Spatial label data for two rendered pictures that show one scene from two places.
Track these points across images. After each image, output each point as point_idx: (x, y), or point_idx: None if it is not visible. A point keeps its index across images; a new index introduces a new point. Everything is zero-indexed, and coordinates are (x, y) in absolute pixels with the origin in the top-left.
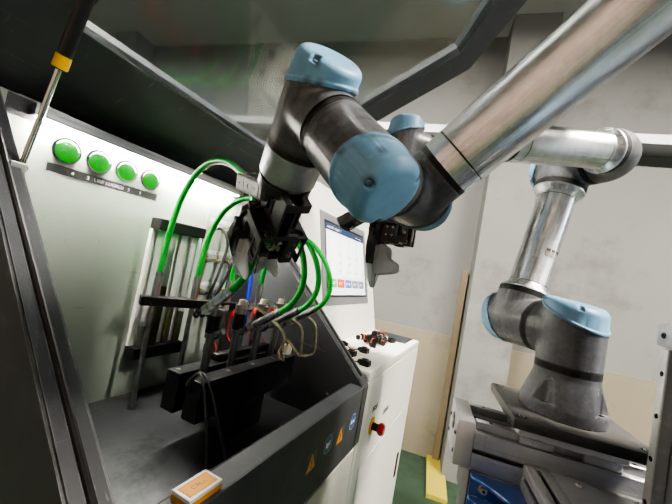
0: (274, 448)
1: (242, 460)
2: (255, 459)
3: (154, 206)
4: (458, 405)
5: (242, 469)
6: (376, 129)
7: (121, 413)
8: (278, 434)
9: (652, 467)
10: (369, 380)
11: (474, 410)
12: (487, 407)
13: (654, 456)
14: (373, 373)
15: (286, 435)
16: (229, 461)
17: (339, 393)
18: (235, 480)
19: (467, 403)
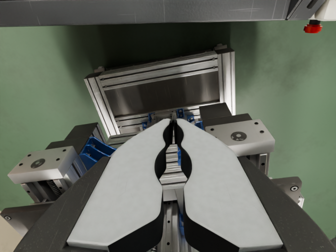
0: (59, 21)
1: (24, 11)
2: (34, 19)
3: None
4: (247, 145)
5: (18, 20)
6: None
7: None
8: (77, 7)
9: (166, 240)
10: (316, 19)
11: (258, 155)
12: (265, 166)
13: (165, 246)
14: (335, 20)
15: (83, 15)
16: (13, 3)
17: (231, 2)
18: (8, 25)
19: (262, 152)
